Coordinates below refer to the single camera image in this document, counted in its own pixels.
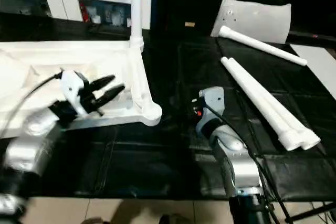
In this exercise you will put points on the white plastic table top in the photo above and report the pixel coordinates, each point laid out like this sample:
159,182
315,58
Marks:
31,61

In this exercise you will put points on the white plastic table leg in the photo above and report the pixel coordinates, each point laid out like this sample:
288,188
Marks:
262,45
283,111
252,95
136,9

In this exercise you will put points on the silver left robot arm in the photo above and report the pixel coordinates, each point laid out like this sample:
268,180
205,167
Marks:
26,140

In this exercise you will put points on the small brown block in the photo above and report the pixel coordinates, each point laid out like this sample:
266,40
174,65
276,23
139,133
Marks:
190,24

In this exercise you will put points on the white plastic bag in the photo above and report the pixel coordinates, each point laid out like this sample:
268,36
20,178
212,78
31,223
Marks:
257,19

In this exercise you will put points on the black work mat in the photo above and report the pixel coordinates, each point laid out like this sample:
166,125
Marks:
294,161

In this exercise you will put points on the grey right robot foot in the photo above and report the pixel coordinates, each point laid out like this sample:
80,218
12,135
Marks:
174,219

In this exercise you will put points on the grey robot foot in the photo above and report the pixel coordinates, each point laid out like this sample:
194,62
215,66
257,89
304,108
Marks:
94,220
174,219

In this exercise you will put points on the grey left robot foot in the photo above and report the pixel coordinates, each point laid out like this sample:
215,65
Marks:
94,220

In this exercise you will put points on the flat white board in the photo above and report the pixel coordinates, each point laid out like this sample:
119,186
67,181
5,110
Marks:
317,66

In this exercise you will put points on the black floor stand bar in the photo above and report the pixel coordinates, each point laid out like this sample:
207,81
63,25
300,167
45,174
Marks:
315,211

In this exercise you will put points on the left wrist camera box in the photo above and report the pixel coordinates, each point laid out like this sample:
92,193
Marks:
73,90

